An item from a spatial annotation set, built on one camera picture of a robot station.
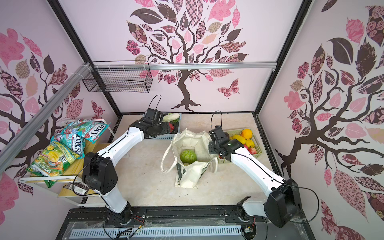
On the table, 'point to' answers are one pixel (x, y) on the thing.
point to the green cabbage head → (188, 156)
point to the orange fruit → (247, 133)
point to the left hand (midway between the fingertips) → (165, 130)
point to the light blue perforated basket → (169, 136)
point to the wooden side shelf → (74, 174)
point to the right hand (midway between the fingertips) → (215, 144)
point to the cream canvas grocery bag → (189, 175)
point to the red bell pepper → (172, 127)
